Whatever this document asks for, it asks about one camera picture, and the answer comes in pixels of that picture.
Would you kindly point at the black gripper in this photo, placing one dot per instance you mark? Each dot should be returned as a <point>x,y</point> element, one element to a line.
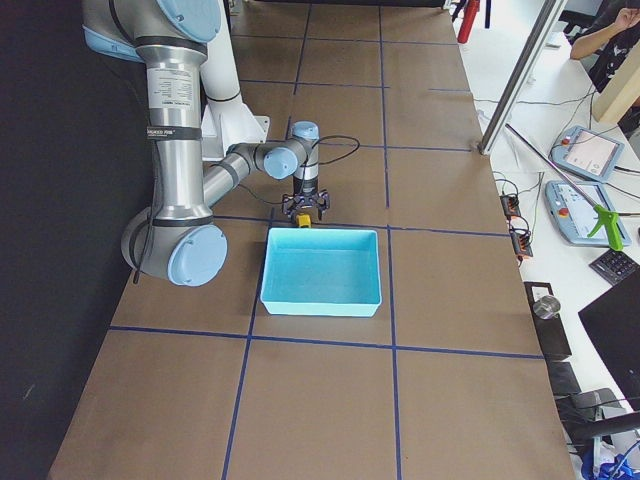
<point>305,189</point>

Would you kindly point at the yellow beetle toy car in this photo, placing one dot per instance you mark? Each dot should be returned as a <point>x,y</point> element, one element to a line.
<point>303,220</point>

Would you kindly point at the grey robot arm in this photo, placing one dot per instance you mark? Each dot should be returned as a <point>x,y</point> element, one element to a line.
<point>175,237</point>

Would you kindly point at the teal plastic storage bin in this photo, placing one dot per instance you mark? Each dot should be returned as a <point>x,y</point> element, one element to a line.
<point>321,272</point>

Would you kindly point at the red cylinder bottle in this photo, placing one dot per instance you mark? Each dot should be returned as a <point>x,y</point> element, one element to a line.
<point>470,10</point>

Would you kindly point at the metal cylinder weight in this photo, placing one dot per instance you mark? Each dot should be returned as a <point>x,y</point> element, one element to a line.
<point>546,307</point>

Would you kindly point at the near teach pendant tablet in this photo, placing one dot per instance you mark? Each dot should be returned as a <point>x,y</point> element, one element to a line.
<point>575,217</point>

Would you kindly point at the teach pendant tablet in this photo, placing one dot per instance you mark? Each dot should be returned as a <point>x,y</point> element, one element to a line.
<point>587,154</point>
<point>575,217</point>

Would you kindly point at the far teach pendant tablet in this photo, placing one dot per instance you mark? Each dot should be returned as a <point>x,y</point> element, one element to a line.
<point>587,154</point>

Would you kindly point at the black keyboard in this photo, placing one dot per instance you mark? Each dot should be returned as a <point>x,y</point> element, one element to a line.
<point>614,266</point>

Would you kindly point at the white camera mast pedestal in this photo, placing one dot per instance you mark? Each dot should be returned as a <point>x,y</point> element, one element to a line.
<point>227,120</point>

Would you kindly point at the green-handled reacher grabber tool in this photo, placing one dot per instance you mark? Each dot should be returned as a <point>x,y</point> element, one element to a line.
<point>606,218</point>

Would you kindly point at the aluminium frame post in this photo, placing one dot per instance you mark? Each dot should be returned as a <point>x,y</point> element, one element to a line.
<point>547,18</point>

